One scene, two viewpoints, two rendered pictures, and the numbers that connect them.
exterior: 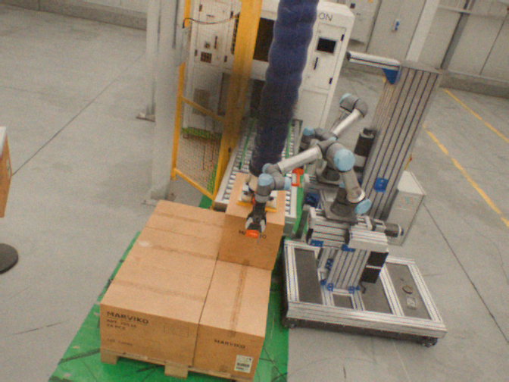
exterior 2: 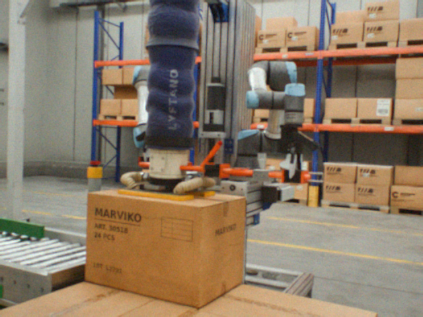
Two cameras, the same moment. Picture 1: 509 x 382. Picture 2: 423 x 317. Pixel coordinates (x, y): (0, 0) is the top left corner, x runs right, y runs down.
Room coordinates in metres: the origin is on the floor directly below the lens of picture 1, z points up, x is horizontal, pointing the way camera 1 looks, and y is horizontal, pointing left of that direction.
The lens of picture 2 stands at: (1.39, 1.67, 1.20)
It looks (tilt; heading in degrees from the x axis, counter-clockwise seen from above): 3 degrees down; 300
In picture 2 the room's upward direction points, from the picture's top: 2 degrees clockwise
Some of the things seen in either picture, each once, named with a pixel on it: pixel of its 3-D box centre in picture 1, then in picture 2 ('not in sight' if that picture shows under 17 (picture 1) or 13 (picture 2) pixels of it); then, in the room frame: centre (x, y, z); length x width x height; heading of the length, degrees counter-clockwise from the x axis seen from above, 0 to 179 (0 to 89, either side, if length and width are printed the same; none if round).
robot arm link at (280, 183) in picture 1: (279, 182); (286, 101); (2.08, -0.11, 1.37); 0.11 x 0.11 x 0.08; 29
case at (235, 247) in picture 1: (254, 218); (166, 238); (2.59, -0.01, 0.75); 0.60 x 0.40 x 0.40; 1
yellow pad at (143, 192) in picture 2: (246, 190); (154, 191); (2.59, 0.08, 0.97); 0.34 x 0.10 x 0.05; 1
